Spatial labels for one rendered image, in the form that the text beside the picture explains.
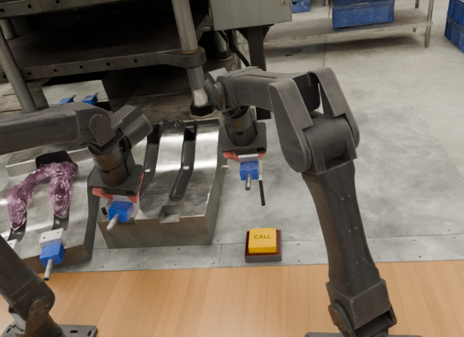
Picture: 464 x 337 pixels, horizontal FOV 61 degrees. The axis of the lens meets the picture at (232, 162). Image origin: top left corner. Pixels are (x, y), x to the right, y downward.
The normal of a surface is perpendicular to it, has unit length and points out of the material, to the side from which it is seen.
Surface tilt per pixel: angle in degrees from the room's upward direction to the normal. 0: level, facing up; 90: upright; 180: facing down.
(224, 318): 0
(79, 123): 90
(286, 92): 52
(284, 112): 90
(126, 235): 90
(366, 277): 70
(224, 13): 90
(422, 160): 0
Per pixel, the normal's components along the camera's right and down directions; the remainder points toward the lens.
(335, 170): 0.36, 0.12
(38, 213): -0.04, -0.50
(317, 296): -0.15, -0.84
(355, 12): -0.17, 0.59
